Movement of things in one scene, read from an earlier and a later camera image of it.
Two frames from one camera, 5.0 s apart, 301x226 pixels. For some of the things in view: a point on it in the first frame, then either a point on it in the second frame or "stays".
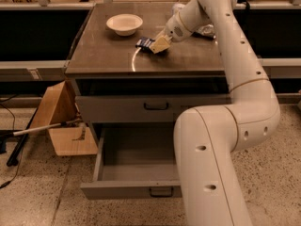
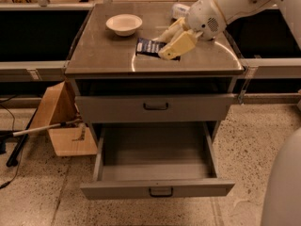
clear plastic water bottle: [176, 8] stays
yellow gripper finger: [161, 44] -> [182, 43]
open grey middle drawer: [135, 164] stays
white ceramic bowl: [124, 24] stays
